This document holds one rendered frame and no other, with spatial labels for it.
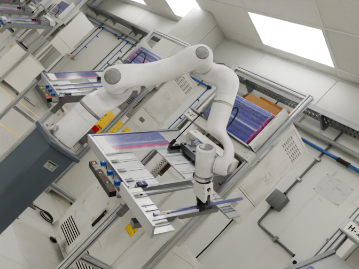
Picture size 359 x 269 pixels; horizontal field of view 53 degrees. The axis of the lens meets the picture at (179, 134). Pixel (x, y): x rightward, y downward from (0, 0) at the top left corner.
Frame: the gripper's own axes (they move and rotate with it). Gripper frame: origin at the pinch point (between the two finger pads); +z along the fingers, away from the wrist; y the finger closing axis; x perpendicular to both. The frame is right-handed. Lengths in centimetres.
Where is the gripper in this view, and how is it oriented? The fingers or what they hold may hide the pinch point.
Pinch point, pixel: (201, 206)
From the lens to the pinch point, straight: 171.9
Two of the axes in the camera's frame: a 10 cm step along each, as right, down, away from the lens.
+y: -5.0, -4.2, 7.6
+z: -0.4, 8.9, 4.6
